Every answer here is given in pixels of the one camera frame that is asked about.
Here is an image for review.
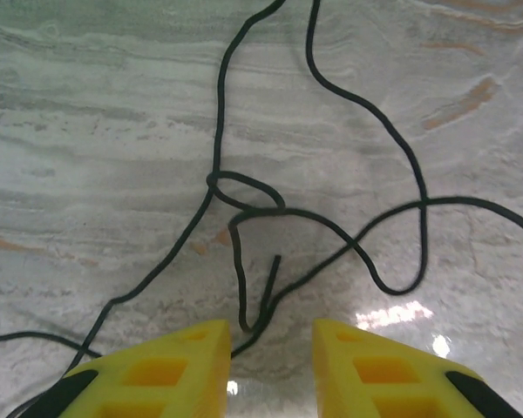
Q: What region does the thin black cable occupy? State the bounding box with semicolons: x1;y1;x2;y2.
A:
0;0;523;361

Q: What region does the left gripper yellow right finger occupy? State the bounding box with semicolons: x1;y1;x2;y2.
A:
312;319;523;418

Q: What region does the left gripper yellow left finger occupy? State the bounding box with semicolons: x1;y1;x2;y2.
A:
6;319;232;418

